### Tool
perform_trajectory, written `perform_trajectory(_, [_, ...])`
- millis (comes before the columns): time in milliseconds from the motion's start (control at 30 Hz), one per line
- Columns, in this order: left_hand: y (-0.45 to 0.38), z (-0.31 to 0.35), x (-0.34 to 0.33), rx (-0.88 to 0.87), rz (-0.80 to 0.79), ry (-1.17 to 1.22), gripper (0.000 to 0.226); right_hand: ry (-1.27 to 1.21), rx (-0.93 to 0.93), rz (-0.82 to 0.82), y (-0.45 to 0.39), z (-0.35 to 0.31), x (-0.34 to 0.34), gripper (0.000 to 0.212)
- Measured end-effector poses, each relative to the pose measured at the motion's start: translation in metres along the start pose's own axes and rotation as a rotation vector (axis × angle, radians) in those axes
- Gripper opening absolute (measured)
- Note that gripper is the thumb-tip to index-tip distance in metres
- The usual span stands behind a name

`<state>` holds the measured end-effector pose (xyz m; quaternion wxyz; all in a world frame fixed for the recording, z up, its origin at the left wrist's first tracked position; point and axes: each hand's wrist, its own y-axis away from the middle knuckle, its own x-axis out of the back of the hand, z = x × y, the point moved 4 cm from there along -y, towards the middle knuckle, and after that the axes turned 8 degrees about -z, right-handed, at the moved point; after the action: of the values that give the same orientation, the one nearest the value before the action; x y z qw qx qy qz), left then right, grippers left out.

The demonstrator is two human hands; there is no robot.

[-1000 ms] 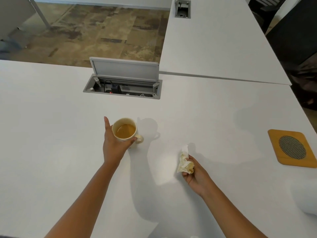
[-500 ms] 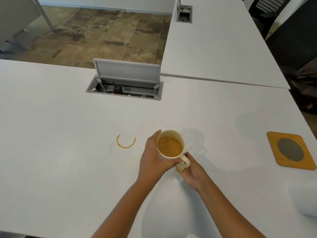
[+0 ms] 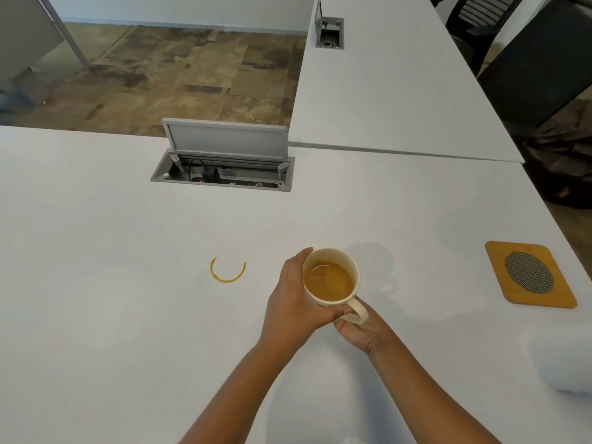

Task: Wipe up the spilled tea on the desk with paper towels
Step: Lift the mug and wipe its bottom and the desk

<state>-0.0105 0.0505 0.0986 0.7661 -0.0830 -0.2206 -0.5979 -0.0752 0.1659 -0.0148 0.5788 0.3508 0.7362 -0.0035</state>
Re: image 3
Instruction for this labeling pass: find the person's left hand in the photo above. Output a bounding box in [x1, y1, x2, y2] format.
[258, 247, 355, 347]

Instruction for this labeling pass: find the person's right hand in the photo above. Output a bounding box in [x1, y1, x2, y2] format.
[334, 298, 394, 356]

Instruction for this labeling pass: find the cream mug with tea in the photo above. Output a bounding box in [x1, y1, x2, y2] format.
[302, 247, 370, 326]

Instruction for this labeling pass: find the tea puddle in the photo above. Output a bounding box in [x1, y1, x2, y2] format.
[210, 256, 247, 284]

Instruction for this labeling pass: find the wooden coaster with mesh disc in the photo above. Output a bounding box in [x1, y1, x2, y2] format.
[484, 240, 579, 310]

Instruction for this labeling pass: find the white paper towel roll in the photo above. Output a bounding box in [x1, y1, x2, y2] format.
[527, 326, 592, 395]

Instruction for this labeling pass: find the person's right forearm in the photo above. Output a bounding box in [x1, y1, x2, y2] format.
[369, 332, 503, 444]

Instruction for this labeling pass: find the person's left forearm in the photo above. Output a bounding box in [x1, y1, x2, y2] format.
[178, 337, 302, 444]

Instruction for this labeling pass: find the grey power strip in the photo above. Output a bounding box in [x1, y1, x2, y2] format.
[220, 173, 281, 189]

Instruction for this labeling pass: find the white adjoining table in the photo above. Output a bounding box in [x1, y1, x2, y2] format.
[287, 0, 526, 165]

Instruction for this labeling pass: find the dark brown bean bag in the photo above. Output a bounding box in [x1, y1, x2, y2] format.
[520, 99, 592, 210]

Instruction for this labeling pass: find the black solid-back office chair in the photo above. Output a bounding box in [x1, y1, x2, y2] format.
[476, 0, 592, 134]

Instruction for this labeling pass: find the black slatted-back office chair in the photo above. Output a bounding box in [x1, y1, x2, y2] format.
[427, 0, 528, 77]

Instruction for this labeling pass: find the black power plug with cable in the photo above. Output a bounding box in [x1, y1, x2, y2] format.
[187, 158, 221, 184]

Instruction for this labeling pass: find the large grey cable box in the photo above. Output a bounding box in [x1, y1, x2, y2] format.
[149, 117, 295, 192]

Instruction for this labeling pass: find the small grey cable box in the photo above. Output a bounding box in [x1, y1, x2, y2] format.
[314, 0, 345, 51]

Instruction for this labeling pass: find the grey table leg frame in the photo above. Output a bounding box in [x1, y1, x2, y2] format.
[0, 0, 91, 105]

